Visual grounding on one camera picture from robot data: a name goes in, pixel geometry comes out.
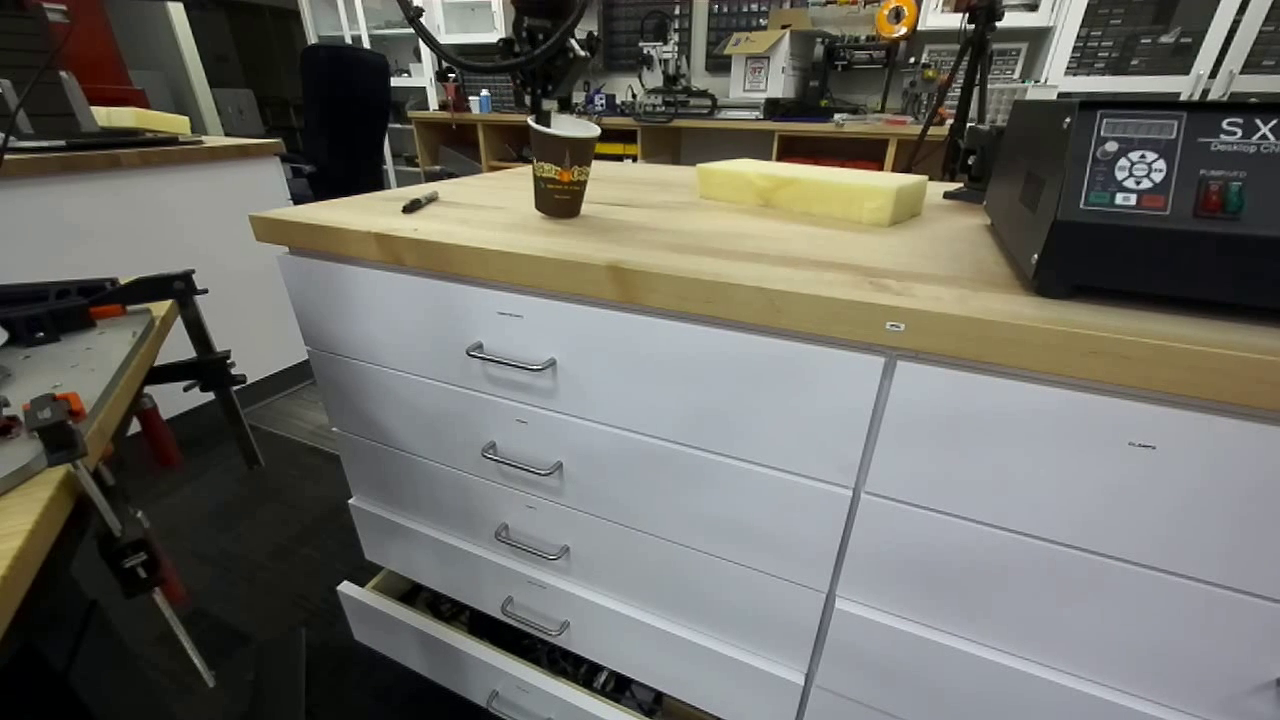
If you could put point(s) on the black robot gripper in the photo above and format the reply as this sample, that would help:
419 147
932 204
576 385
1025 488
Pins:
549 41

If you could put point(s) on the brown paper coffee cup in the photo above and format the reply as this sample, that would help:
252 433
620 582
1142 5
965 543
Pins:
560 180

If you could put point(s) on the white storage shelf unit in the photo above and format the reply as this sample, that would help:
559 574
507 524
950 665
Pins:
460 18

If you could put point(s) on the black marker pen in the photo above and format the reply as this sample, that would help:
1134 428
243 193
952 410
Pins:
422 200

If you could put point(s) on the long wooden workbench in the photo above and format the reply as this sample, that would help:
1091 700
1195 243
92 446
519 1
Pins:
745 134

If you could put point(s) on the small wooden birdhouse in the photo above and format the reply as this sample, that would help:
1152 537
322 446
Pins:
757 73

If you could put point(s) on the black office chair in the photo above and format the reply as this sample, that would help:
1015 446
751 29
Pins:
347 122

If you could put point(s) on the yellow foam block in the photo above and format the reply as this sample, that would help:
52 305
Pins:
813 193

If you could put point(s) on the white drawer cabinet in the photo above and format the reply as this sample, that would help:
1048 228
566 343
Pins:
664 385

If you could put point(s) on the yellow tape roll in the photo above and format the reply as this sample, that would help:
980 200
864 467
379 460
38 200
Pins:
914 18

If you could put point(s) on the white counter wooden top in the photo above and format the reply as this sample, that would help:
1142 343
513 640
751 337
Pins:
163 225

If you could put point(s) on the small yellow foam piece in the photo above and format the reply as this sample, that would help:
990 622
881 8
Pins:
141 122

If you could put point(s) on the black sawhorse leg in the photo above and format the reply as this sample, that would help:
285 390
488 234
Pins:
212 373

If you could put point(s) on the red cabinet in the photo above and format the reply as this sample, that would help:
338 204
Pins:
100 47

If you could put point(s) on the black controller box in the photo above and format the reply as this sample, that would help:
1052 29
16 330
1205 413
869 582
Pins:
1052 243

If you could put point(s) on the black clamp orange trigger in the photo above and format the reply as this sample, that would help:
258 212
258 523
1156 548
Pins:
83 302

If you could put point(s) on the open white drawer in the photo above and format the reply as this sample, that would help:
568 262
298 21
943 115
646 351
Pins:
443 645

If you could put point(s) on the white framed tool pegboard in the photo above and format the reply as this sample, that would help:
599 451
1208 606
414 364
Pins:
1134 41

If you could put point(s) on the wooden side table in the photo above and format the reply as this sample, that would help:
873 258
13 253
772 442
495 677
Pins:
25 534

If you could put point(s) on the black camera tripod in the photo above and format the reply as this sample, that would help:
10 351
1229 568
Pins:
970 82

